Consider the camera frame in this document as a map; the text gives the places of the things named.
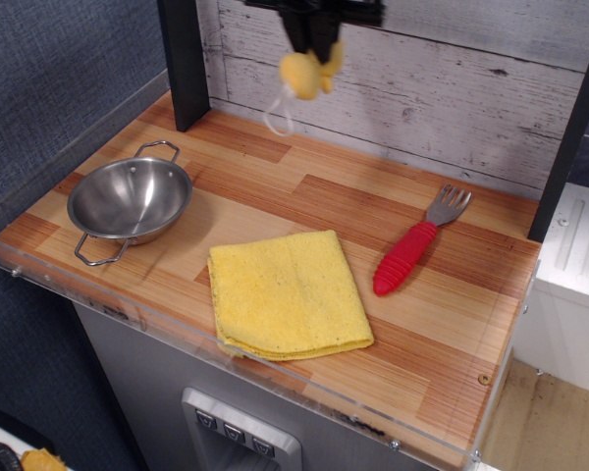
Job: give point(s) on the black vertical post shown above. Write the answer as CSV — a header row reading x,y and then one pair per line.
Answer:
x,y
573,134
185,61

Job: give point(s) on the silver dispenser button panel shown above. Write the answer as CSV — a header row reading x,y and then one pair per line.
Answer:
x,y
225,438

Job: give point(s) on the clear acrylic table guard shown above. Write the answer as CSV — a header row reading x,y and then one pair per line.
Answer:
x,y
441,340

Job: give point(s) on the grey toy fridge cabinet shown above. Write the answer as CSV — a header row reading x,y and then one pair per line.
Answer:
x,y
148,377

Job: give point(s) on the black right vertical post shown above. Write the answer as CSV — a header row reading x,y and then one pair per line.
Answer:
x,y
573,134

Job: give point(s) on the folded yellow cloth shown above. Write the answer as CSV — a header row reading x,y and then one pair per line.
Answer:
x,y
291,297

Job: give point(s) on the yellow bear-shaped sponge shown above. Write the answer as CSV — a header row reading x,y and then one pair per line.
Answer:
x,y
303,76

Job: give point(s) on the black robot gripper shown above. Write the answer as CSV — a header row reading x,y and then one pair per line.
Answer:
x,y
324,31

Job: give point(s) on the stainless steel two-handled bowl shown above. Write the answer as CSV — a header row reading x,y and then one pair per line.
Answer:
x,y
131,201

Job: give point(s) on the white grooved side unit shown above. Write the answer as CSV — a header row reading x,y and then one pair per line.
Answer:
x,y
552,334

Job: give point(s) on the red-handled metal fork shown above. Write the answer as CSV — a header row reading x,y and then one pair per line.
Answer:
x,y
398,263

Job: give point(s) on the black yellow object bottom-left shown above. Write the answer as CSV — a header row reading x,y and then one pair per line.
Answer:
x,y
23,448

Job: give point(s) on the black left vertical post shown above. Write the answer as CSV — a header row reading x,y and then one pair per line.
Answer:
x,y
185,61

